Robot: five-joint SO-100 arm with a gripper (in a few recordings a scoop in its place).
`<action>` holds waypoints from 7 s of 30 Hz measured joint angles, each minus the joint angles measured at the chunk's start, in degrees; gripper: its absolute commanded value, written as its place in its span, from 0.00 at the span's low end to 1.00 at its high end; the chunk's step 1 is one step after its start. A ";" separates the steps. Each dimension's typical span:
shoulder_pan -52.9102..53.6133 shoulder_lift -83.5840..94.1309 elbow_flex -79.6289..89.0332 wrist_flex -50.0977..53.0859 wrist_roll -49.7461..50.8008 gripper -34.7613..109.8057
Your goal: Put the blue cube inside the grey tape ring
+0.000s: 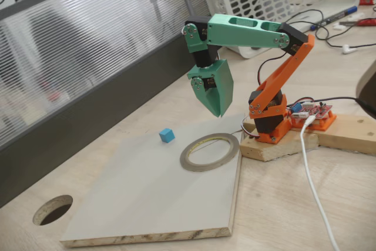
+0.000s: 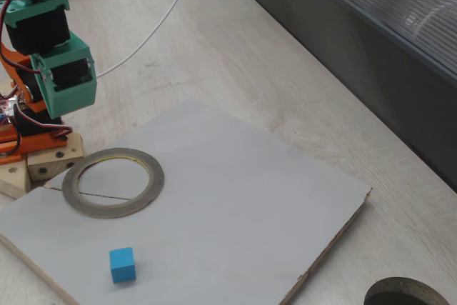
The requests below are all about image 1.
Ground small blue cube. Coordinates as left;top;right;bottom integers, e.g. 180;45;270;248
159;128;176;144

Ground wooden mounting block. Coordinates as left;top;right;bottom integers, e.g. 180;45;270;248
240;118;320;163

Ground red controller circuit board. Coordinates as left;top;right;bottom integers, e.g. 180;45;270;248
290;101;335;123

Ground orange board holder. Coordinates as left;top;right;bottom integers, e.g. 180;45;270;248
288;109;337;132

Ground grey-topped chipboard panel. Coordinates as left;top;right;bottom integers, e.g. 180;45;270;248
59;113;246;249

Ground ribbed glass desk partition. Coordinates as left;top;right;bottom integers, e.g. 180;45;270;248
0;0;213;208

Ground marker pen with blue end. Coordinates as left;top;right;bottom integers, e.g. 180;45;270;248
310;5;358;31

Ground long wooden base plank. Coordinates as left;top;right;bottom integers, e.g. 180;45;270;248
293;109;376;156

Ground dark rounded chair part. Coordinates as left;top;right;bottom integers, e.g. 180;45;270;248
355;59;376;108

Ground grey ring of tape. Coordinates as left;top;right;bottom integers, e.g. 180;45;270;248
179;132;240;173

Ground thin black cable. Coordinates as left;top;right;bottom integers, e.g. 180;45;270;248
281;9;376;49

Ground white USB cable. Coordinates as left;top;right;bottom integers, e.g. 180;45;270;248
299;115;341;251

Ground black power cable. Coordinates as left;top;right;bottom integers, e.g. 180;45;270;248
318;96;376;115

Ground red-handled pliers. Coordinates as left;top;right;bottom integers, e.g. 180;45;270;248
338;17;376;28

